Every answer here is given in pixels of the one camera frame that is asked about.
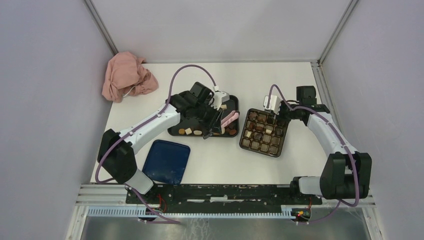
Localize white cube chocolate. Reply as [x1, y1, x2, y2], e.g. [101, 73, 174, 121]
[184, 128, 193, 135]

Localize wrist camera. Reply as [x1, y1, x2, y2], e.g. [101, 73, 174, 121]
[263, 95, 282, 115]
[211, 85, 230, 110]

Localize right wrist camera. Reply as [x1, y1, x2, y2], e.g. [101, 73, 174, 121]
[263, 95, 282, 115]

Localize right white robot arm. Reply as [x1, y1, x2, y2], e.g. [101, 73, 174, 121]
[278, 86, 372, 207]

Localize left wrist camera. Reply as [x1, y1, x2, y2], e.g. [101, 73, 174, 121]
[211, 85, 230, 110]

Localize blue tin lid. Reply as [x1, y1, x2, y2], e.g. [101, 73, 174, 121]
[142, 139, 191, 185]

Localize black chocolate tray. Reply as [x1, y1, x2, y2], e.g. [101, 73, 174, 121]
[167, 95, 239, 138]

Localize blue chocolate box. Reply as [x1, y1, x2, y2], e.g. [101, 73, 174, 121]
[239, 108, 289, 158]

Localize pink cat paw tongs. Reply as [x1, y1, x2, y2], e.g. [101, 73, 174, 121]
[202, 110, 240, 140]

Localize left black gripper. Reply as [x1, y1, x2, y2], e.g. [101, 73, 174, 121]
[193, 102, 224, 135]

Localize pink cloth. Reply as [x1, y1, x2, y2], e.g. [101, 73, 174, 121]
[101, 51, 159, 103]

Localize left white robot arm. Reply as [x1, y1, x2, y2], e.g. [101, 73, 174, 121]
[95, 82, 230, 204]

